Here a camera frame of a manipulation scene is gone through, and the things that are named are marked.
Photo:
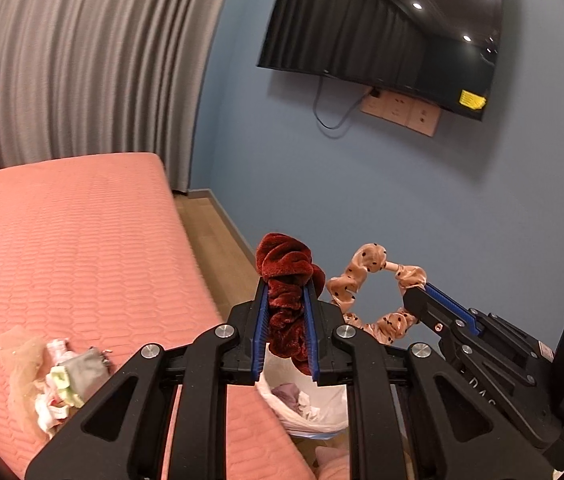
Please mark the peach tulle scrunchie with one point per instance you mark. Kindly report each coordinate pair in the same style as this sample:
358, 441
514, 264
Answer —
22, 355

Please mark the beige wall socket panel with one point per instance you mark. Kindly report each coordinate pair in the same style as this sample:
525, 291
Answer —
402, 107

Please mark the white green floral scrunchie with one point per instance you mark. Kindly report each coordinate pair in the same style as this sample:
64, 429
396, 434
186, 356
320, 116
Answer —
59, 385

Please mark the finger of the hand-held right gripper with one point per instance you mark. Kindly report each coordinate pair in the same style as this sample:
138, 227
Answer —
454, 305
432, 312

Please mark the grey zip pouch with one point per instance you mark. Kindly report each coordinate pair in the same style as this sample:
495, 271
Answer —
84, 372

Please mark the yellow sticker on television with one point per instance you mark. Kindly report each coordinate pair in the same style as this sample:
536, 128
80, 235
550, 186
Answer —
473, 99

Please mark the dark red velvet scrunchie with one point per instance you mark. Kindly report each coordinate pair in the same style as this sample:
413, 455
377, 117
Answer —
282, 265

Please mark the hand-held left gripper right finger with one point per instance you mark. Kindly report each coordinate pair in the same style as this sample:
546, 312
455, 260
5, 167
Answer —
310, 330

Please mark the bed with pink quilted cover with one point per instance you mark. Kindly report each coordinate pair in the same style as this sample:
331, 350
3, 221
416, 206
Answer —
77, 260

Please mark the grey pleated curtain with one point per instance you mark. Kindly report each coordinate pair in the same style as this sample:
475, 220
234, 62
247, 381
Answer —
87, 60

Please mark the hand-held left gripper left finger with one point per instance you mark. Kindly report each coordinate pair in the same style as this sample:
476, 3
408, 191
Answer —
261, 330

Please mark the black wall-mounted television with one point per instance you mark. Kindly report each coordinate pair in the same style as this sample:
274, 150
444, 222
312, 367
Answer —
362, 25

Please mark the mauve cloth scrunchie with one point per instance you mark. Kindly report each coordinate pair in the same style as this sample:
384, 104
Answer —
287, 392

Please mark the white pink cloth scrunchie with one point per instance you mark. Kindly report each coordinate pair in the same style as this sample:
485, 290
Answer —
57, 350

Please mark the peach polka dot scrunchie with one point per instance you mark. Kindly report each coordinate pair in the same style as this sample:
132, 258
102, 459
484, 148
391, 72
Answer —
362, 260

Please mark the waste bin with white liner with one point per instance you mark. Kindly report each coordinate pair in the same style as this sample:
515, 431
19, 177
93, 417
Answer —
332, 410

